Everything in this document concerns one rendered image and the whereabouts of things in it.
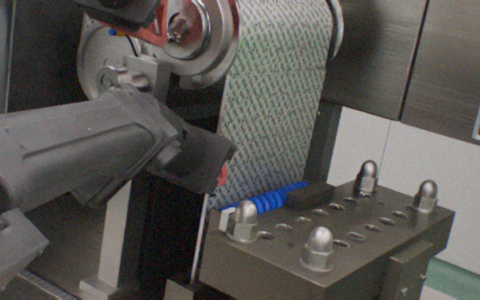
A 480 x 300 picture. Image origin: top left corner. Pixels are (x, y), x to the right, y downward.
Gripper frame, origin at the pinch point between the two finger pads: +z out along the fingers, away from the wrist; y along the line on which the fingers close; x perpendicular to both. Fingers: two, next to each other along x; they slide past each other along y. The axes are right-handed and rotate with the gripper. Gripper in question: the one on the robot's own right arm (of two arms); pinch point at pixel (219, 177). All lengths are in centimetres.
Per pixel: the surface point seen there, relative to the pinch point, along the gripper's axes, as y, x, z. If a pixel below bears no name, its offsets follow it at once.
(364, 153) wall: -92, 70, 262
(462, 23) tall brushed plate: 14.8, 34.3, 15.4
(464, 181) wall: -41, 73, 260
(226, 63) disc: -0.2, 11.5, -9.1
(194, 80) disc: -4.4, 8.8, -7.6
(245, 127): 0.3, 7.1, 0.0
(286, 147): 0.3, 8.9, 12.0
